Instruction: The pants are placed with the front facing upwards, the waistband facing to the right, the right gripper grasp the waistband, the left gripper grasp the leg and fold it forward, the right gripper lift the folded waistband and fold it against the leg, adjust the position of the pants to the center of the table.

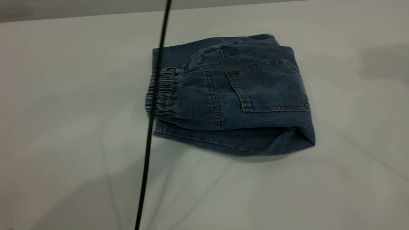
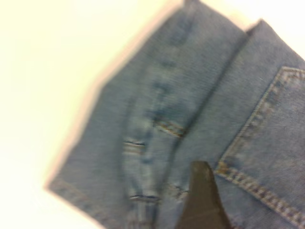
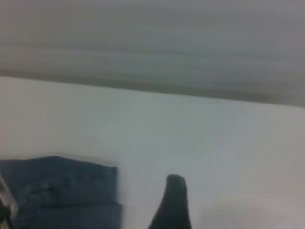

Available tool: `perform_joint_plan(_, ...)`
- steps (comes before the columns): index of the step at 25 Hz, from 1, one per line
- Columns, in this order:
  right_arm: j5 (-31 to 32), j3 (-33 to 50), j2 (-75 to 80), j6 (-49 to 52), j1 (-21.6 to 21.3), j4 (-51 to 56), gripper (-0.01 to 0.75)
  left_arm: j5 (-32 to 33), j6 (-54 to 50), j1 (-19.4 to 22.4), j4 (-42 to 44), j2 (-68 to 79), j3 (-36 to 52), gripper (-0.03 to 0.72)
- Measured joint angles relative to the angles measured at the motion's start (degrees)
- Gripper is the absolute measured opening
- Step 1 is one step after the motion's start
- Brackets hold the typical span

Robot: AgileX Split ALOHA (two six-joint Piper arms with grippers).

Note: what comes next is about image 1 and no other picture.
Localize blue denim shorts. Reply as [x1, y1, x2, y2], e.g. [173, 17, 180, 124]
[144, 34, 316, 157]

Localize thick black braided cable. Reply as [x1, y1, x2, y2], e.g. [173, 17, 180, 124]
[134, 0, 173, 230]

